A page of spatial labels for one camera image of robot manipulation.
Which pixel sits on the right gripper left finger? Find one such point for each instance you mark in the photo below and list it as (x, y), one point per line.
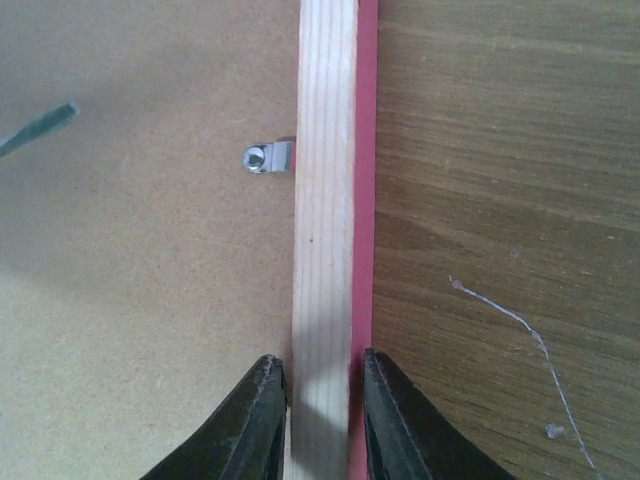
(244, 438)

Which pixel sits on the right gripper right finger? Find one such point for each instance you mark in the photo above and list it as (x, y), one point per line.
(407, 437)

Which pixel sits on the pink picture frame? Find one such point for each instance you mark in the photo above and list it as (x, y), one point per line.
(143, 268)

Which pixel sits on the small screwdriver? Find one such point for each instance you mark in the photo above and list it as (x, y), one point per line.
(44, 125)

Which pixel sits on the metal frame clip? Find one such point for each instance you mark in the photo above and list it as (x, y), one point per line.
(273, 157)

